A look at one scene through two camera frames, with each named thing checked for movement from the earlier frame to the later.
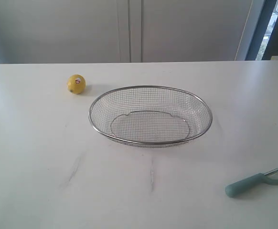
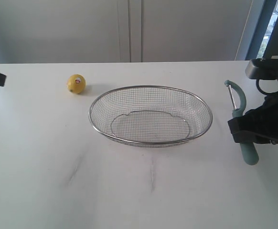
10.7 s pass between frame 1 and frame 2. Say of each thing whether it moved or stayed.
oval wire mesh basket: stayed
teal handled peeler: moved
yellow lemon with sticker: stayed
